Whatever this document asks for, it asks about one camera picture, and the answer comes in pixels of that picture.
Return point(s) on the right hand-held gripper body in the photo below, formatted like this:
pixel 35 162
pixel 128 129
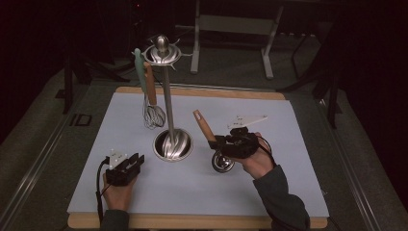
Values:
pixel 242 144

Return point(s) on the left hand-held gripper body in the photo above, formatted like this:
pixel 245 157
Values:
pixel 120 174

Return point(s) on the metal utensil stand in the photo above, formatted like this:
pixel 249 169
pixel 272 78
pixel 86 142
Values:
pixel 173 147

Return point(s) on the person's left hand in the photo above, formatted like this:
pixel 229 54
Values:
pixel 117 195

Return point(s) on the person's right hand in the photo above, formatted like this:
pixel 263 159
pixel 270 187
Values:
pixel 260 163

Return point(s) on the white paper sheet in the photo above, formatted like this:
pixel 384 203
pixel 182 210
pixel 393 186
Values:
pixel 224 192

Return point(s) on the black tripod stand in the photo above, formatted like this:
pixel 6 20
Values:
pixel 83 70
pixel 324 83

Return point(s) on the grey metal frame stand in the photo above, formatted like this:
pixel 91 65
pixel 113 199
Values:
pixel 237 24

